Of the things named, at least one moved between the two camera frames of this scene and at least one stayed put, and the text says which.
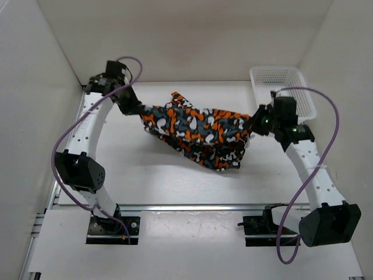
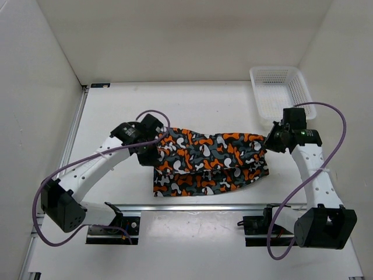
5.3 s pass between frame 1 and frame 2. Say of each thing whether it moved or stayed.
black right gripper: moved
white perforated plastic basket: stayed
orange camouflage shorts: moved
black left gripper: moved
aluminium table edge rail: stayed
